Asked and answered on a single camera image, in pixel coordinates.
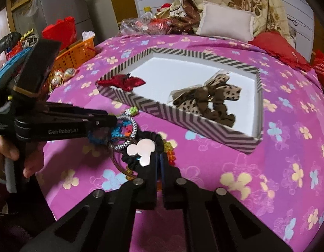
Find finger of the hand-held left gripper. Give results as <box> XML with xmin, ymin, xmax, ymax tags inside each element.
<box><xmin>50</xmin><ymin>115</ymin><xmax>118</xmax><ymax>137</ymax></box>
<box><xmin>46</xmin><ymin>102</ymin><xmax>110</xmax><ymax>119</ymax></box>

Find brown patterned cloth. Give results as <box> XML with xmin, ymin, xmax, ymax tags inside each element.
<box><xmin>169</xmin><ymin>2</ymin><xmax>205</xmax><ymax>35</ymax></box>

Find clear plastic bag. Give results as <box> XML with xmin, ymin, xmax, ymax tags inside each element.
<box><xmin>119</xmin><ymin>13</ymin><xmax>173</xmax><ymax>36</ymax></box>

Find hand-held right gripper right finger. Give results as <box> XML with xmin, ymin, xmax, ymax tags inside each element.
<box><xmin>159</xmin><ymin>153</ymin><xmax>294</xmax><ymax>252</ymax></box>

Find black scrunchie with white charm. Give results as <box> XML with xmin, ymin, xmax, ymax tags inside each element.
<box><xmin>121</xmin><ymin>132</ymin><xmax>165</xmax><ymax>177</ymax></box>

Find white plastic bag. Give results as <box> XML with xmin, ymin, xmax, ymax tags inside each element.
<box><xmin>81</xmin><ymin>30</ymin><xmax>96</xmax><ymax>41</ymax></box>

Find grey white braided hair tie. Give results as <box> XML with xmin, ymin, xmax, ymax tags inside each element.
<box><xmin>108</xmin><ymin>114</ymin><xmax>139</xmax><ymax>152</ymax></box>

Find shell ornaments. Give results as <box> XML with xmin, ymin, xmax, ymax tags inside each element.
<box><xmin>50</xmin><ymin>68</ymin><xmax>76</xmax><ymax>85</ymax></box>

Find person's left hand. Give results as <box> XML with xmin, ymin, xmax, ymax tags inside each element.
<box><xmin>0</xmin><ymin>136</ymin><xmax>45</xmax><ymax>179</ymax></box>

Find red shopping bag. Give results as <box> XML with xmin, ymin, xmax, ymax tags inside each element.
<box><xmin>312</xmin><ymin>49</ymin><xmax>324</xmax><ymax>90</ymax></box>

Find red cushion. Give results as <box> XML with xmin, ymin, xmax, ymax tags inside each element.
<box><xmin>248</xmin><ymin>31</ymin><xmax>312</xmax><ymax>72</ymax></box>

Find striped gift box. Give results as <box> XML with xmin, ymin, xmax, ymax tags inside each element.
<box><xmin>96</xmin><ymin>47</ymin><xmax>264</xmax><ymax>155</ymax></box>

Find grey refrigerator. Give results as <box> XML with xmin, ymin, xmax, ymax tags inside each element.
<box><xmin>37</xmin><ymin>0</ymin><xmax>119</xmax><ymax>42</ymax></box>

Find blue bead bracelet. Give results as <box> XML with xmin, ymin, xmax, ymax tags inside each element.
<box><xmin>87</xmin><ymin>126</ymin><xmax>118</xmax><ymax>145</ymax></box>

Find thin brown hair tie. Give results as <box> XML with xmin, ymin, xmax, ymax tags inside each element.
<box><xmin>108</xmin><ymin>136</ymin><xmax>139</xmax><ymax>179</ymax></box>

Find white pillow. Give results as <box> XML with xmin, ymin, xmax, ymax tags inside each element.
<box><xmin>195</xmin><ymin>1</ymin><xmax>256</xmax><ymax>43</ymax></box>

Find red bow hair tie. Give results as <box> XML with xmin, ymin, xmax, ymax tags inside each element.
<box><xmin>97</xmin><ymin>74</ymin><xmax>147</xmax><ymax>92</ymax></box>

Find pink floral bedsheet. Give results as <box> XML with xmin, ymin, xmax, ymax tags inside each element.
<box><xmin>42</xmin><ymin>34</ymin><xmax>324</xmax><ymax>252</ymax></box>

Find amber bead hair tie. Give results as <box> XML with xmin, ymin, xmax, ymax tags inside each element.
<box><xmin>162</xmin><ymin>140</ymin><xmax>177</xmax><ymax>167</ymax></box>

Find orange plastic basket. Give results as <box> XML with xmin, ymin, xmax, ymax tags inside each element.
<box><xmin>48</xmin><ymin>36</ymin><xmax>96</xmax><ymax>72</ymax></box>

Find multicolour bead bracelet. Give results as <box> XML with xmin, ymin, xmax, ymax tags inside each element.
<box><xmin>115</xmin><ymin>125</ymin><xmax>133</xmax><ymax>137</ymax></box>

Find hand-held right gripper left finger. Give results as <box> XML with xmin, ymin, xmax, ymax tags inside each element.
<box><xmin>20</xmin><ymin>155</ymin><xmax>159</xmax><ymax>252</ymax></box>

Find brown leopard bow scrunchie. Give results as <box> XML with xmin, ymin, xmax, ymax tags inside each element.
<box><xmin>168</xmin><ymin>71</ymin><xmax>242</xmax><ymax>128</ymax></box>

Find blue packets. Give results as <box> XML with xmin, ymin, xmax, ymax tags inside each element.
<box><xmin>0</xmin><ymin>47</ymin><xmax>30</xmax><ymax>85</ymax></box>

